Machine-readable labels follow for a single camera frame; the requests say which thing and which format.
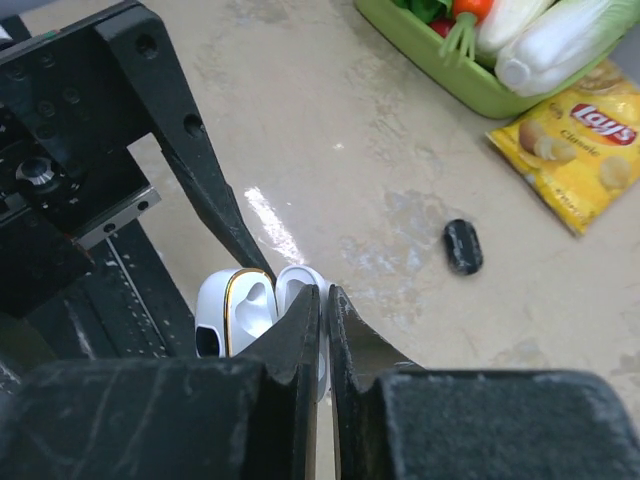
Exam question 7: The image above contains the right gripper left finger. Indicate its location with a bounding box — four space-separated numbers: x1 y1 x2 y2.
1 286 320 479

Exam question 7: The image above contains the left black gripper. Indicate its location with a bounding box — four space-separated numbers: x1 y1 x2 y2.
1 1 275 318

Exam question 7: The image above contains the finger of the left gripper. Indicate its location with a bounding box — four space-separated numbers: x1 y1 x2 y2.
64 221 195 359

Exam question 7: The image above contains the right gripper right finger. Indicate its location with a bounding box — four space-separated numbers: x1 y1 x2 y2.
327 286 639 479

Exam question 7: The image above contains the white earbud charging case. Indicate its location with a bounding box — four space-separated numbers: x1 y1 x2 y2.
194 265 331 403

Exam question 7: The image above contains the black earbud charging case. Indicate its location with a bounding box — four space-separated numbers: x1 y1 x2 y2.
442 219 484 276

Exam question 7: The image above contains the green plastic vegetable tray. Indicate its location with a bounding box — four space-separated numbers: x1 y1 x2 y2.
355 0 617 120

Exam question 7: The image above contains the green white bok choy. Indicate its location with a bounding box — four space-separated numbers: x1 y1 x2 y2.
394 0 453 24

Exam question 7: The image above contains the orange toy carrot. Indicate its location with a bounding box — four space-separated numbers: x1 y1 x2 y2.
438 0 494 62

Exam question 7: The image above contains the yellow Lays chips bag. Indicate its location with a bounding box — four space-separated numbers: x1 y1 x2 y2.
488 59 639 236

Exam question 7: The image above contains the yellow toy cabbage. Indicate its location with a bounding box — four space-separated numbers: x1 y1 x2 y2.
476 0 555 56

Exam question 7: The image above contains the tall green napa cabbage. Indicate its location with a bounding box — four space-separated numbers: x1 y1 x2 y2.
494 0 639 97

